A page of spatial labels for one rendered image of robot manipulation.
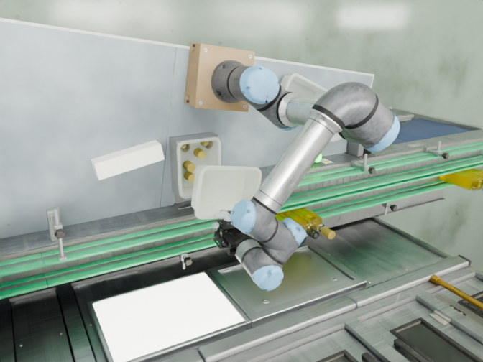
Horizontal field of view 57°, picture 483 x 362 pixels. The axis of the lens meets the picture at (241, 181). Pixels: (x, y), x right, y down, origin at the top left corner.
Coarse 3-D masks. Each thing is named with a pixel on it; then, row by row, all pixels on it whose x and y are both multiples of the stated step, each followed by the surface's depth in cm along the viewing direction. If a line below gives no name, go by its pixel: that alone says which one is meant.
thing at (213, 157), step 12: (180, 144) 159; (192, 144) 169; (216, 144) 168; (180, 156) 169; (192, 156) 171; (216, 156) 170; (180, 168) 162; (180, 180) 164; (180, 192) 165; (192, 192) 170
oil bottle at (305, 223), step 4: (284, 212) 176; (288, 212) 176; (292, 212) 176; (296, 212) 176; (288, 216) 173; (292, 216) 173; (296, 216) 173; (300, 216) 173; (304, 216) 173; (296, 220) 170; (300, 220) 170; (304, 220) 170; (308, 220) 170; (300, 224) 167; (304, 224) 167; (308, 224) 168; (304, 228) 167
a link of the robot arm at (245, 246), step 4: (248, 240) 126; (252, 240) 127; (240, 244) 126; (244, 244) 125; (248, 244) 125; (252, 244) 125; (256, 244) 125; (240, 248) 125; (244, 248) 124; (248, 248) 124; (236, 252) 126; (240, 252) 124; (244, 252) 123; (236, 256) 127; (240, 256) 124; (240, 260) 124
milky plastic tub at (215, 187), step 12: (204, 168) 135; (216, 168) 137; (228, 168) 139; (240, 168) 141; (252, 168) 144; (204, 180) 144; (216, 180) 147; (228, 180) 149; (240, 180) 151; (252, 180) 149; (204, 192) 146; (216, 192) 148; (228, 192) 150; (240, 192) 153; (252, 192) 149; (192, 204) 143; (204, 204) 147; (216, 204) 149; (228, 204) 152; (204, 216) 140
